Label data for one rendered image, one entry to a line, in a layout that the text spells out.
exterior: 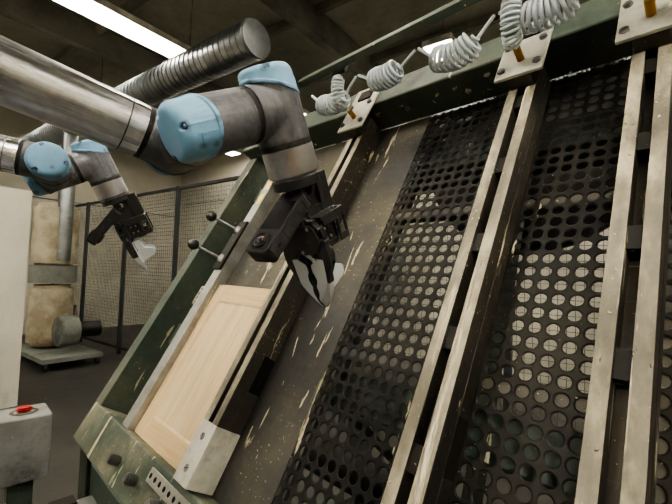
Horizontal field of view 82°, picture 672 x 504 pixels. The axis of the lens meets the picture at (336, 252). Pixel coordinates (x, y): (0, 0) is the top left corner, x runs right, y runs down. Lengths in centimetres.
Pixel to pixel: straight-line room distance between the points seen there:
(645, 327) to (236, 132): 54
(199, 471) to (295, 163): 67
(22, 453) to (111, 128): 109
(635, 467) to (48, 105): 76
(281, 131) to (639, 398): 53
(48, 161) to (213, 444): 68
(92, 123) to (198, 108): 16
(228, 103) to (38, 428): 118
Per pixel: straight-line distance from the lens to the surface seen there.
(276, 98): 55
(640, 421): 56
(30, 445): 149
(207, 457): 96
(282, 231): 53
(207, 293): 135
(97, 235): 120
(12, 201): 479
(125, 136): 60
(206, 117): 49
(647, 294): 62
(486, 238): 73
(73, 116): 60
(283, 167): 55
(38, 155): 101
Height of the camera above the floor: 137
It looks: 3 degrees up
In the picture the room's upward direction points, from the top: 2 degrees clockwise
